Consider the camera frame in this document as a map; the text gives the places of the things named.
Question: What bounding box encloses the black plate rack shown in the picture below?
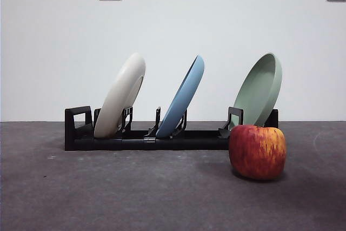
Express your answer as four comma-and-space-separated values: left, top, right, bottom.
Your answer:
64, 105, 279, 151

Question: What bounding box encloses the red yellow apple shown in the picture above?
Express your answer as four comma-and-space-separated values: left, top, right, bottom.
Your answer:
228, 124, 287, 181

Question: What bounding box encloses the pale yellow plate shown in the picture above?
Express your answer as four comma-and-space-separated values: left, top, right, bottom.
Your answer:
94, 52, 147, 138

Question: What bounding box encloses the blue plate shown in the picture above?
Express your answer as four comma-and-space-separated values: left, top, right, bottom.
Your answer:
156, 55, 205, 138

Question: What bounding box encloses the green plate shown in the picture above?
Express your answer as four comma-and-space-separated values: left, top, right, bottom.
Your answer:
232, 52, 283, 128

